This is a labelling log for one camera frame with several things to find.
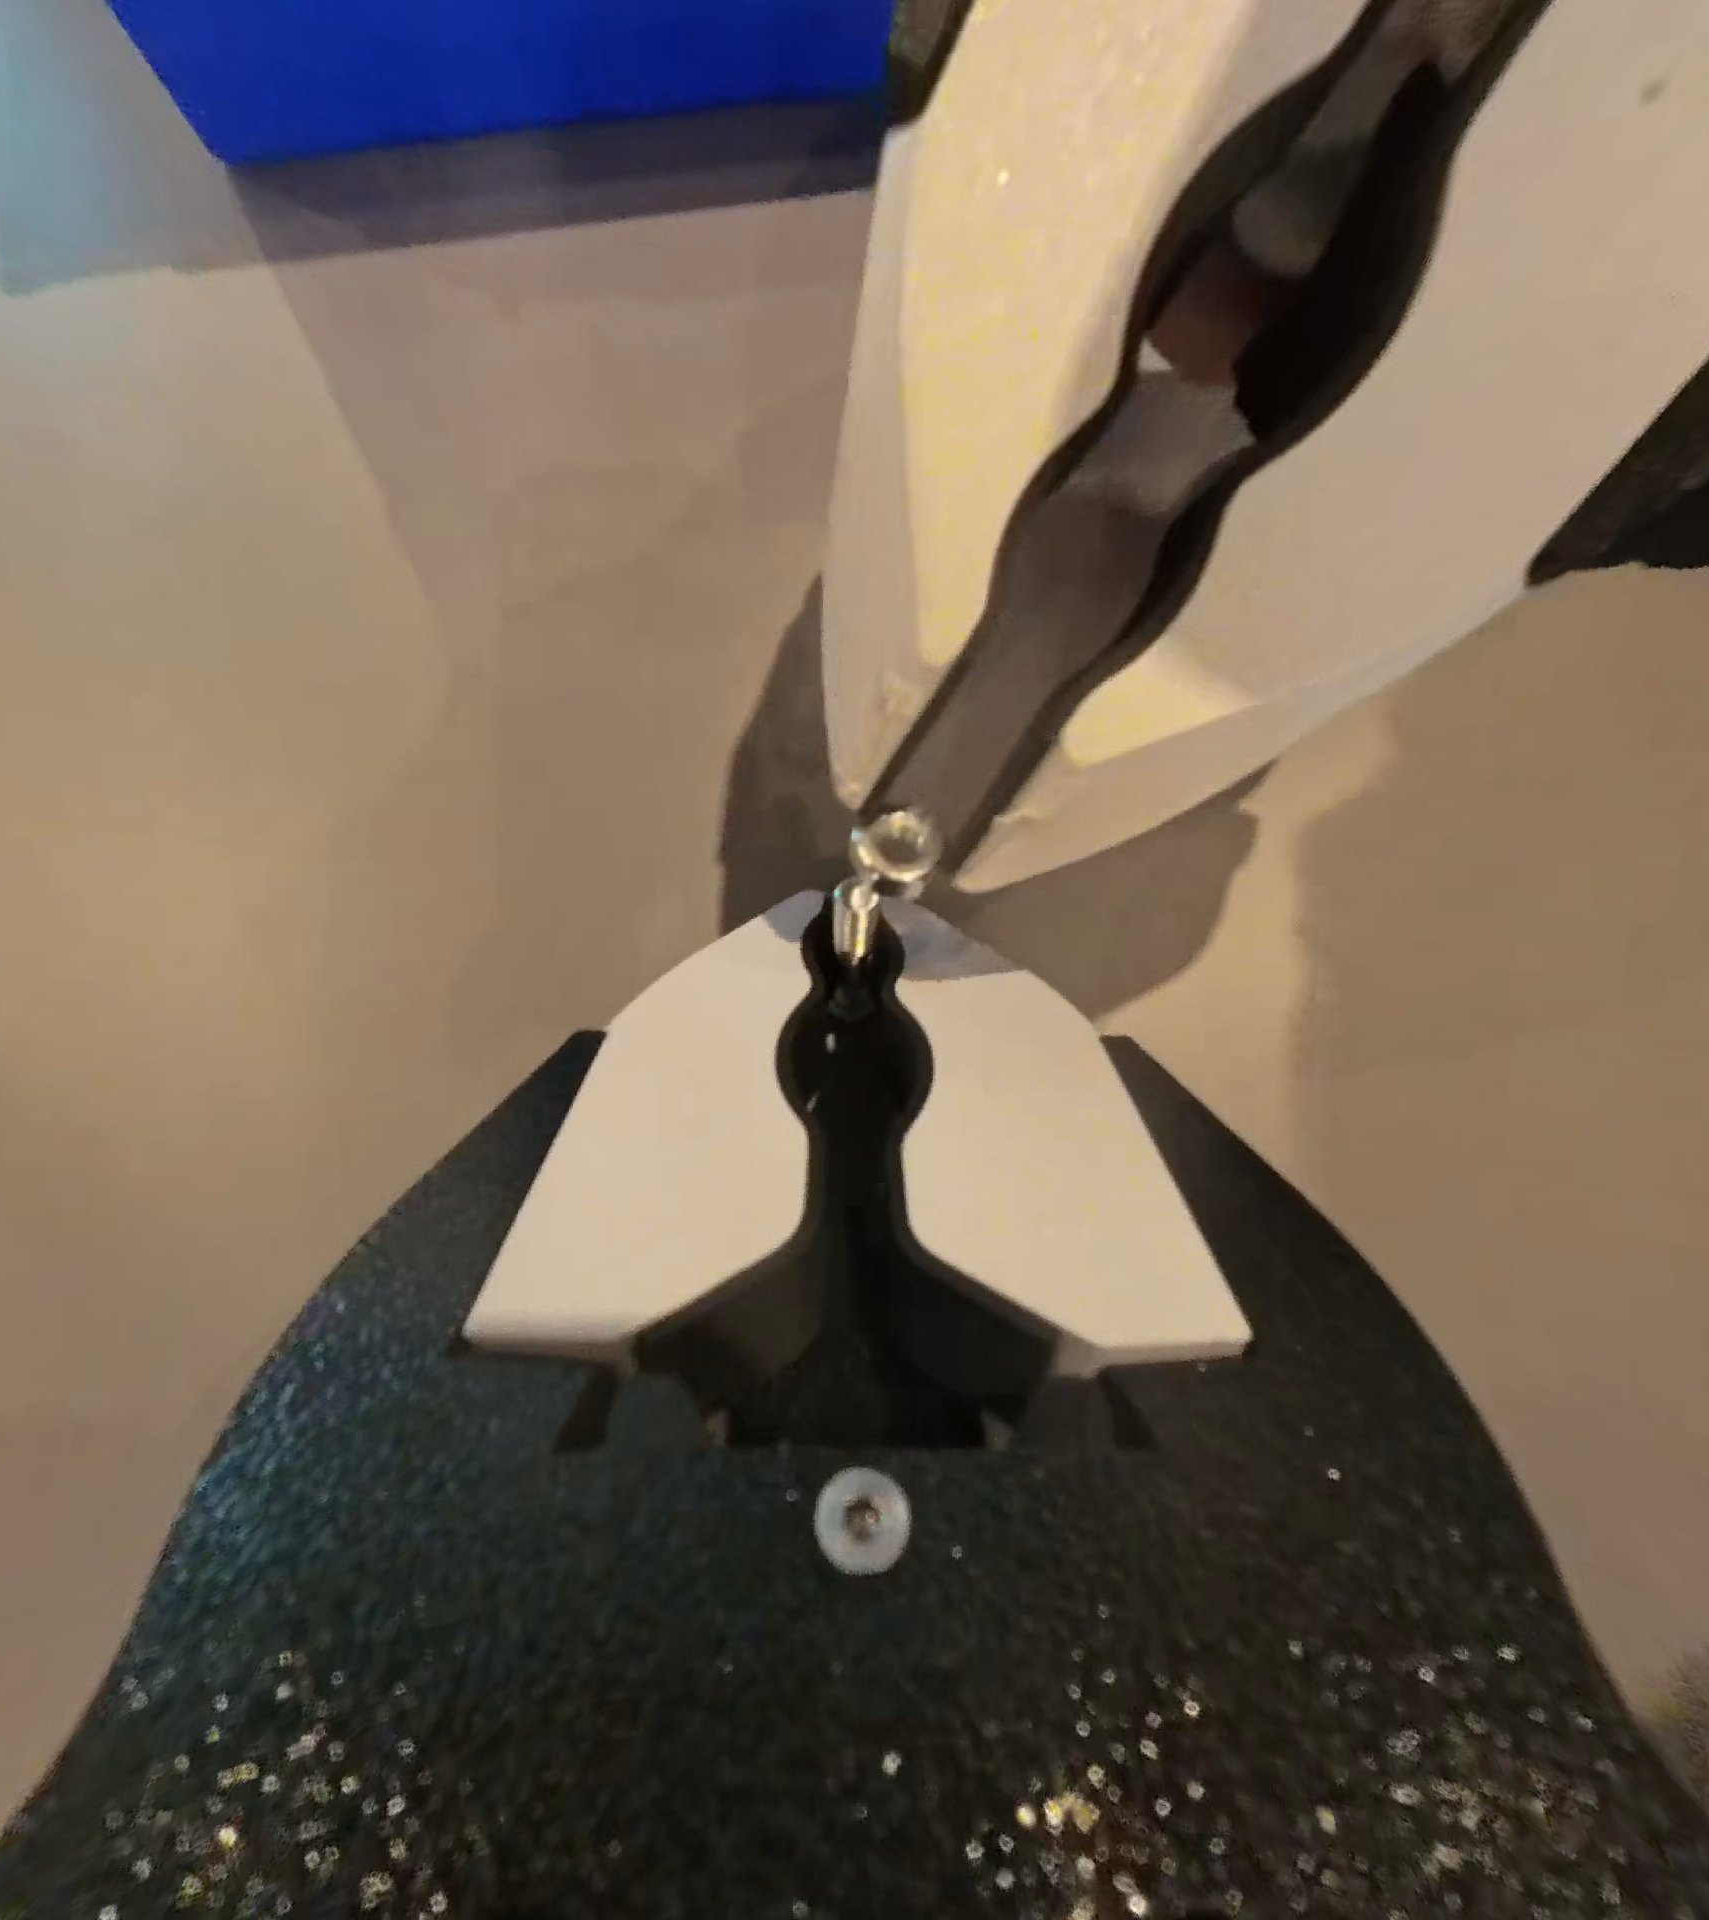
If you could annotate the silver metal bolt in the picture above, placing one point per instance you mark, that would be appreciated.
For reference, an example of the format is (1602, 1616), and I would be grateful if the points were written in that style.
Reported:
(897, 850)

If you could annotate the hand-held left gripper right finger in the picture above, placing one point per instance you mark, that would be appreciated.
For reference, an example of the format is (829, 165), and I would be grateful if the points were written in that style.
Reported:
(1062, 1199)

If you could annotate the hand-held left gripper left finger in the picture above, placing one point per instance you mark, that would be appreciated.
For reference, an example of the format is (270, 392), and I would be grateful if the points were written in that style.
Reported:
(646, 1171)

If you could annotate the blue plastic bin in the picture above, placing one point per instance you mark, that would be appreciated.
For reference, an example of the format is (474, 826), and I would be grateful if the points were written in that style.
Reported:
(495, 75)

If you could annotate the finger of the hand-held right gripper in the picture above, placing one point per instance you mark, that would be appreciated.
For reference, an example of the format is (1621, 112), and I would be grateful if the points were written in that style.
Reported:
(1576, 270)
(1005, 300)

